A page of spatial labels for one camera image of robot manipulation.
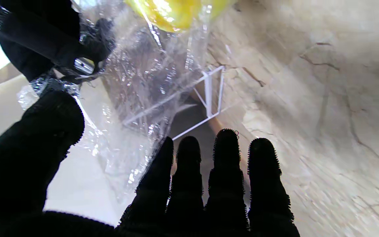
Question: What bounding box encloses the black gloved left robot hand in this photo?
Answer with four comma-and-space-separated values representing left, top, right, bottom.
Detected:
0, 90, 300, 237

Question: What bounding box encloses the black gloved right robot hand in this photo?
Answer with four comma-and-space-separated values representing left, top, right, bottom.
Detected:
0, 0, 116, 83

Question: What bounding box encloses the clear plastic bread bag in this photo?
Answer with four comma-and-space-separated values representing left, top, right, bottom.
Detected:
17, 0, 239, 202

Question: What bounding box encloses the yellow pineapple bun bread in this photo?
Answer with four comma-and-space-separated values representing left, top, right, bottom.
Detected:
124, 0, 237, 33

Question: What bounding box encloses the small wooden table white frame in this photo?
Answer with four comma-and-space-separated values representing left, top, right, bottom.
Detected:
124, 65, 240, 141

